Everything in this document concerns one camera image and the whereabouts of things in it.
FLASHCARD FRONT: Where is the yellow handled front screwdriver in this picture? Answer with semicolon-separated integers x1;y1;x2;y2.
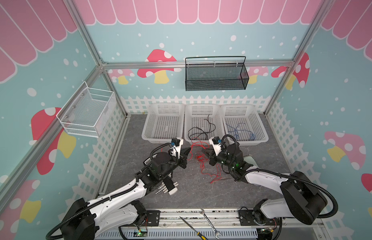
180;217;208;240

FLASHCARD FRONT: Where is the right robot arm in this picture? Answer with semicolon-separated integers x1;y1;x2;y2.
204;135;339;225

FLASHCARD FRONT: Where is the right white plastic basket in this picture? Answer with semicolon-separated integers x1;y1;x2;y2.
221;104;269;146

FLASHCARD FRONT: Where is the red cable tangle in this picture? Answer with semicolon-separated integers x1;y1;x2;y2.
187;140;226;184

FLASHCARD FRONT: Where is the white wire wall basket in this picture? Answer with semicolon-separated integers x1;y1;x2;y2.
56;82;117;138

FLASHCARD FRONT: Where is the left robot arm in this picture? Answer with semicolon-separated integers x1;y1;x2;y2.
45;138;191;240

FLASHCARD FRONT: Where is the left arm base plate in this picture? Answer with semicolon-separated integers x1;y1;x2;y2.
122;210;161;227

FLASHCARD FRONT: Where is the white plastic basket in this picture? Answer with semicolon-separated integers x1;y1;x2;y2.
184;104;225;144
221;104;269;146
142;103;185;144

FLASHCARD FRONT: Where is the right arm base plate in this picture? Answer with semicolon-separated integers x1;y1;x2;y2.
238;207;280;227

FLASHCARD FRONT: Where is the left white plastic basket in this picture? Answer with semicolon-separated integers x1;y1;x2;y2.
142;103;185;144

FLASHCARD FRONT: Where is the mint green zip case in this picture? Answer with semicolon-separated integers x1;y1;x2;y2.
244;155;258;168

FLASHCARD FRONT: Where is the middle white plastic basket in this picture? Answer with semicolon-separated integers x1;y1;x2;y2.
184;104;225;144

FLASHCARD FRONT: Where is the silver combination wrench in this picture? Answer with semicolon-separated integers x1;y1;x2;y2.
200;209;222;240

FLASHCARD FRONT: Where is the black wire mesh wall basket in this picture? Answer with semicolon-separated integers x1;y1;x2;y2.
185;56;250;92

